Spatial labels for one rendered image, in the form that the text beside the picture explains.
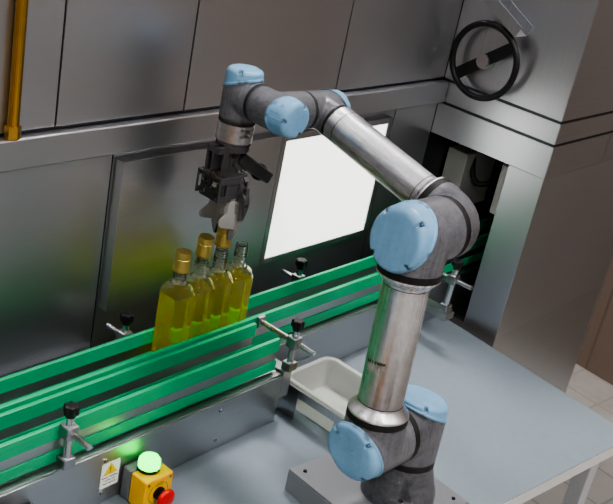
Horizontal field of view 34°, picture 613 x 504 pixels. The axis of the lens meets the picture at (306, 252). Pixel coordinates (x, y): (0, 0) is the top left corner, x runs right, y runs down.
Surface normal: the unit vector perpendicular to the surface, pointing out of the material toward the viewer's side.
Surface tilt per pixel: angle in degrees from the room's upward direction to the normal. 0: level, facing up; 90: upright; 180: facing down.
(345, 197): 90
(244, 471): 0
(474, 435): 0
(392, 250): 80
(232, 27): 90
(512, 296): 90
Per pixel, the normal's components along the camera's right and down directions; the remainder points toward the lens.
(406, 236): -0.64, 0.03
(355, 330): 0.73, 0.40
